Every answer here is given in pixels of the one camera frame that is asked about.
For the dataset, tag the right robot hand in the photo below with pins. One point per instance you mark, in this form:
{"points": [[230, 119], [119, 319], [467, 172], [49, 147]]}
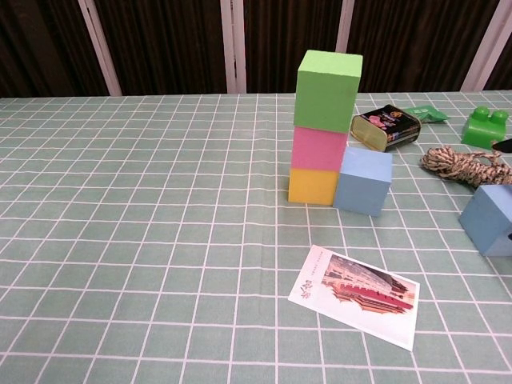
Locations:
{"points": [[504, 146]]}

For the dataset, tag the blue foam cube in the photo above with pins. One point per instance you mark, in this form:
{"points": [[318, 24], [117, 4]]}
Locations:
{"points": [[490, 224], [362, 188]]}

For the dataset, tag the green foam cube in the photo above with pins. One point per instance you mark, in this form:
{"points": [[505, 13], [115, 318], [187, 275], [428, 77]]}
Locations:
{"points": [[326, 98]]}

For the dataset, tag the green toy brick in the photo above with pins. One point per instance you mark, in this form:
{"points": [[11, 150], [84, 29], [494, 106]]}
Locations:
{"points": [[482, 132]]}

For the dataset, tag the green snack packet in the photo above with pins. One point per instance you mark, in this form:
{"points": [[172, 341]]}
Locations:
{"points": [[428, 113]]}

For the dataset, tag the black rectangular tin can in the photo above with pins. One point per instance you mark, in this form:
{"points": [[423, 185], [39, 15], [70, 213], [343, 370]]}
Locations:
{"points": [[390, 126]]}

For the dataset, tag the pink foam cube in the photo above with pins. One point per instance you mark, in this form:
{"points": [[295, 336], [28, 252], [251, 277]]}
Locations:
{"points": [[318, 149]]}

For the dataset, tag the yellow foam cube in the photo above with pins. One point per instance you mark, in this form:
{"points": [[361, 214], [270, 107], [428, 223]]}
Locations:
{"points": [[312, 186]]}

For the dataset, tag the picture postcard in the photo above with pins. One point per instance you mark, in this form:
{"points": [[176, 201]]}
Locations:
{"points": [[356, 298]]}

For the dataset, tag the dark brown curtain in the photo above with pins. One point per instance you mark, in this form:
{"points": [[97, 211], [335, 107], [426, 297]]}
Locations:
{"points": [[168, 44]]}

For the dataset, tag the green checked tablecloth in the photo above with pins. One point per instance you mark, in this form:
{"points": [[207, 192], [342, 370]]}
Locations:
{"points": [[140, 220]]}

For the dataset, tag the white metal frame post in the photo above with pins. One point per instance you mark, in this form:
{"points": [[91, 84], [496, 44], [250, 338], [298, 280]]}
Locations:
{"points": [[100, 48], [344, 24], [238, 48], [488, 48]]}

